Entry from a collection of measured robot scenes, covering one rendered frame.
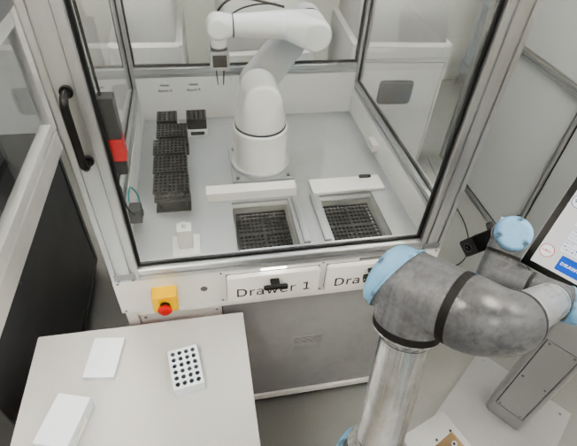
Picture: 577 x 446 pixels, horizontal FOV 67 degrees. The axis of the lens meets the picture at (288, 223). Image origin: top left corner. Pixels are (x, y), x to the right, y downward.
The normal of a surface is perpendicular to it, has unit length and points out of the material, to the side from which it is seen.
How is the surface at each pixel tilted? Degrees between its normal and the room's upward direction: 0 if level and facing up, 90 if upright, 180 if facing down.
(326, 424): 0
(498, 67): 90
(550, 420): 5
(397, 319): 73
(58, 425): 0
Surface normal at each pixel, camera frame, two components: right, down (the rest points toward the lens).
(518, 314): 0.37, -0.32
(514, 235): -0.36, -0.04
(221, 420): 0.05, -0.73
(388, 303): -0.74, 0.22
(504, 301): 0.27, -0.50
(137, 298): 0.18, 0.68
